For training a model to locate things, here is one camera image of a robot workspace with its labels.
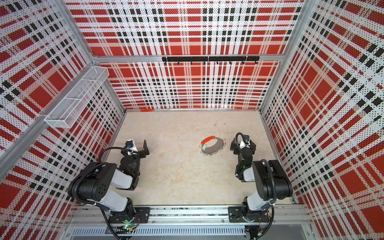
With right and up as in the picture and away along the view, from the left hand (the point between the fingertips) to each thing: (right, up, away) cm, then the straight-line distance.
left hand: (137, 144), depth 88 cm
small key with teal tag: (+41, -4, +11) cm, 42 cm away
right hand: (+64, +2, +3) cm, 64 cm away
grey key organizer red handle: (+45, -6, +12) cm, 47 cm away
